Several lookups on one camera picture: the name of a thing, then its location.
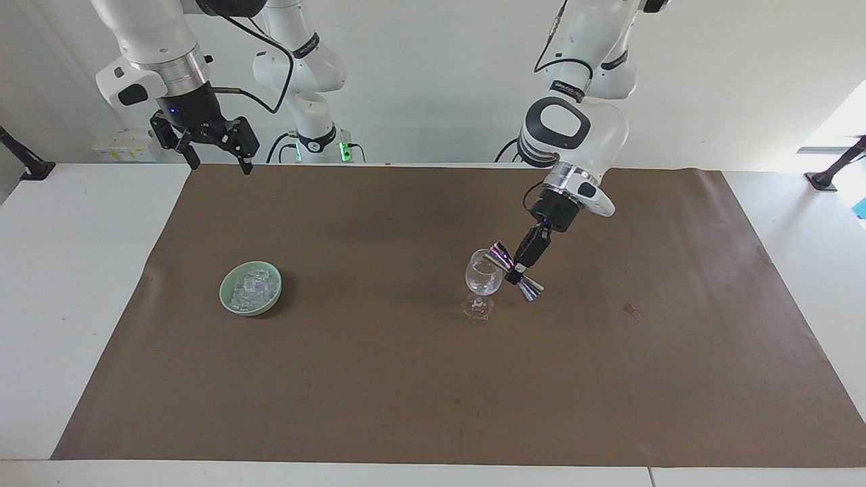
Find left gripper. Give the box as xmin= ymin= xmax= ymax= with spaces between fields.
xmin=530 ymin=184 xmax=583 ymax=237

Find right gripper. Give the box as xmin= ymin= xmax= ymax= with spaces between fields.
xmin=150 ymin=87 xmax=260 ymax=176

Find silver double-cone jigger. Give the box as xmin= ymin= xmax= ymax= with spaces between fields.
xmin=488 ymin=241 xmax=546 ymax=303

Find clear wine glass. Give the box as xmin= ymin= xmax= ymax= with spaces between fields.
xmin=461 ymin=248 xmax=505 ymax=323

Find clear ice cubes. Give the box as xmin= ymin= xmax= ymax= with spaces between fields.
xmin=231 ymin=268 xmax=280 ymax=312

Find pale green bowl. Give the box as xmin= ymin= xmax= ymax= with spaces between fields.
xmin=219 ymin=260 xmax=283 ymax=317

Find black stand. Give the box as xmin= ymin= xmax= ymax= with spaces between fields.
xmin=803 ymin=135 xmax=866 ymax=193
xmin=0 ymin=126 xmax=57 ymax=182

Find white wall socket strip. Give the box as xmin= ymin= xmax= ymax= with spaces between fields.
xmin=91 ymin=138 xmax=164 ymax=162

